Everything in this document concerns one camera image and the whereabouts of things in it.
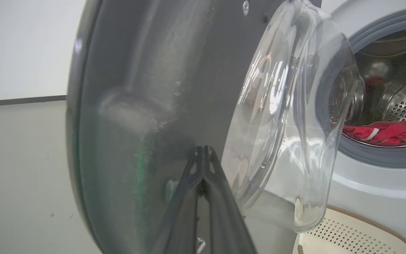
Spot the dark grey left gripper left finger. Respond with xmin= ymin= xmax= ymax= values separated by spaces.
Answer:
xmin=150 ymin=146 xmax=204 ymax=254

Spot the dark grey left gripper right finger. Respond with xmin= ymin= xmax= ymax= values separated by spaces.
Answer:
xmin=203 ymin=145 xmax=258 ymax=254

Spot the round dark washing machine door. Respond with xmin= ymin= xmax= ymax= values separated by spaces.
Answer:
xmin=66 ymin=0 xmax=364 ymax=254

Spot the red and white garment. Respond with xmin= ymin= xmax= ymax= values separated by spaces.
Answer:
xmin=342 ymin=121 xmax=406 ymax=147

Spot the cream perforated laundry basket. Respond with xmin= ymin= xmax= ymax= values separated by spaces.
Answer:
xmin=292 ymin=205 xmax=406 ymax=254

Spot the white front-load washing machine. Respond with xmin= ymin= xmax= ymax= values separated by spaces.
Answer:
xmin=245 ymin=0 xmax=406 ymax=254

